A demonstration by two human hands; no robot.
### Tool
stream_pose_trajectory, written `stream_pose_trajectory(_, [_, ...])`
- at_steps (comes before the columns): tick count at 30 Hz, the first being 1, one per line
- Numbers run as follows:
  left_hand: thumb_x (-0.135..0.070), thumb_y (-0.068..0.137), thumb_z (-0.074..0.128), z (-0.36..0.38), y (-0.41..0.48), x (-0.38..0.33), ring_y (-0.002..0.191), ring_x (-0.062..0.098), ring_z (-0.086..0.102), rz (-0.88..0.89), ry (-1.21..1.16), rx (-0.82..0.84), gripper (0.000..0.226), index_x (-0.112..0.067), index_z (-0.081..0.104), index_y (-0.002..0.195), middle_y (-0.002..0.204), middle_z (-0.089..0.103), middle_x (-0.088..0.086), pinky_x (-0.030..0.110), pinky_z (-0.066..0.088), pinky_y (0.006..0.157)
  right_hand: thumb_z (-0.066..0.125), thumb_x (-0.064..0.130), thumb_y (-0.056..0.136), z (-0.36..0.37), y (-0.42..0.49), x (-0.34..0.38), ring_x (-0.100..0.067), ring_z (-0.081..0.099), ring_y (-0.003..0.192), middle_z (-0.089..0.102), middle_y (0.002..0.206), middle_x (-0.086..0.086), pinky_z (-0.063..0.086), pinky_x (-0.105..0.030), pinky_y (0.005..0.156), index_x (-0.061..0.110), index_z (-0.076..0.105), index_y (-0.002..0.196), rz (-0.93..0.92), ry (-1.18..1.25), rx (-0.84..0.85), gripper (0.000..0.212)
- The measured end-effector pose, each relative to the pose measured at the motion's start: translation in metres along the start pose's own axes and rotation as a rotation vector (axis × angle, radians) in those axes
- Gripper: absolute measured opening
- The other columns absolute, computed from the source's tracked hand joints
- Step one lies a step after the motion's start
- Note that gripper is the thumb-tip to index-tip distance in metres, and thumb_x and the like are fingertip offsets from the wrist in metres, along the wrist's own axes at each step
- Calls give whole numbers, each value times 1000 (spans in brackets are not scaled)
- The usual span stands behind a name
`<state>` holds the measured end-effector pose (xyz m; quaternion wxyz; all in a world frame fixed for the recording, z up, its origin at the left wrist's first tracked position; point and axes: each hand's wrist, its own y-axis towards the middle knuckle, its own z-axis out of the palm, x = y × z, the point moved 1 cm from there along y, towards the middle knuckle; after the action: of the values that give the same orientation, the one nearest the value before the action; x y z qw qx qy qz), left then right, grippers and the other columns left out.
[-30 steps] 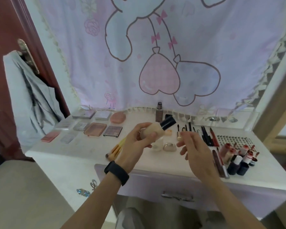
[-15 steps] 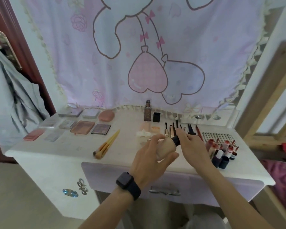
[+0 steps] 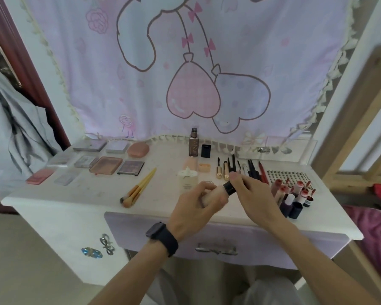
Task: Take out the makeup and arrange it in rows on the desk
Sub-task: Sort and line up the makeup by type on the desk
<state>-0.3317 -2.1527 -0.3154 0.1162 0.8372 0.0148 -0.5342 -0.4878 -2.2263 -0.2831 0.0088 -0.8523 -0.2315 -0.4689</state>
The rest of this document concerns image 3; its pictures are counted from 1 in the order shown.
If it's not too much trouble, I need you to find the wooden bed frame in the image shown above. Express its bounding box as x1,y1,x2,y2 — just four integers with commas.
312,41,381,305

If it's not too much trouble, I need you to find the purple drawer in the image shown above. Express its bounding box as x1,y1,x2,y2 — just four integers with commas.
104,212,350,270

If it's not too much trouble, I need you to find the clear square palette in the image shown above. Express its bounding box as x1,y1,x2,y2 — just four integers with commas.
54,171,82,187

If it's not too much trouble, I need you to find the red makeup pencil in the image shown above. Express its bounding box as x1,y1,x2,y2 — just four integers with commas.
259,160,271,185

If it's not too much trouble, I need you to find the dark red wooden door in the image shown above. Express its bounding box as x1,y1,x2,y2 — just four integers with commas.
0,0,71,216

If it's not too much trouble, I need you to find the false eyelash tray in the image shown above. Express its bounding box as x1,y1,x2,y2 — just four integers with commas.
266,170,312,185

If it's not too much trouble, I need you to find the white dressing table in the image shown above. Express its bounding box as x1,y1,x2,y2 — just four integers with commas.
0,0,364,286

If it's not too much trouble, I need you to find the person's right forearm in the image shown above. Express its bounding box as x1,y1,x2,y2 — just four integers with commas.
279,224,381,305

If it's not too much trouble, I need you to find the peach pump bottle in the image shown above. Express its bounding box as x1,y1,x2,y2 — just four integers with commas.
182,158,199,172

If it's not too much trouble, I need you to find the beige tube black cap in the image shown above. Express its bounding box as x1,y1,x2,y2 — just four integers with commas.
274,186,294,204

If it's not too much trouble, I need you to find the dark square foundation bottle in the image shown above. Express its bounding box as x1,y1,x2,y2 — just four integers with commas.
188,127,200,157

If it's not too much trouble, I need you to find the blue shiny cabinet sticker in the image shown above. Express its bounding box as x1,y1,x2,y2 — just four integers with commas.
81,247,103,259

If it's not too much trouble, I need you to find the white hanging garment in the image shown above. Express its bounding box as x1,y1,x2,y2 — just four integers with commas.
0,60,63,200

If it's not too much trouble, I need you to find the purple bed sheet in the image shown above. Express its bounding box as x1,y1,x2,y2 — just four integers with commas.
342,205,381,277

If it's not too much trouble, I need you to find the navy cosmetic tube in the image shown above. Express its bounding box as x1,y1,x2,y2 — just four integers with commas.
279,193,304,219

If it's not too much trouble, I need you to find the pink cartoon cloth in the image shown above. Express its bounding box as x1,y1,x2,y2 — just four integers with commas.
19,0,358,147

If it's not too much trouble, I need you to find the white round pump bottle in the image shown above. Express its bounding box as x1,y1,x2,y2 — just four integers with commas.
177,167,198,191

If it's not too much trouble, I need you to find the dark pencil pink tip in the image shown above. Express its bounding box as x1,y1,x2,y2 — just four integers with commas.
250,159,262,181

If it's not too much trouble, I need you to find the silver drawer handle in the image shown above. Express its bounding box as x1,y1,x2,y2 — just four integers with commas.
195,243,239,256

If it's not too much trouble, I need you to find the pink blush compact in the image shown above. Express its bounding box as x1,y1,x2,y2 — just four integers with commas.
25,169,55,185

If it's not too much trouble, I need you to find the pink rounded compact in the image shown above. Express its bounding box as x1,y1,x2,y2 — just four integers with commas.
127,142,150,158

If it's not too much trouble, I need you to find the person's right hand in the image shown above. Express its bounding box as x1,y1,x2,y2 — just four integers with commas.
229,173,301,234

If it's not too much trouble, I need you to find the silver square palette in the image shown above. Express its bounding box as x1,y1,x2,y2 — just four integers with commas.
73,155,99,169

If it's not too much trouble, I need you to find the brown blush palette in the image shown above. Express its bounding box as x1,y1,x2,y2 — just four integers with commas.
89,156,124,175

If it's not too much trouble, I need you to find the person's left hand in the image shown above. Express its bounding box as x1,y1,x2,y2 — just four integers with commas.
166,180,229,242

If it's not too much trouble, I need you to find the small grey square palette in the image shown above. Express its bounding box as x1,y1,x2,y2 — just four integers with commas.
105,141,130,155

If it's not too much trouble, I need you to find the gold door handle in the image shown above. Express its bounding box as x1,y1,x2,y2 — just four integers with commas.
0,34,21,89

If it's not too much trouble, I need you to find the black smartwatch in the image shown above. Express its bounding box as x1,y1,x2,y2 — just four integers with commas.
146,221,179,258

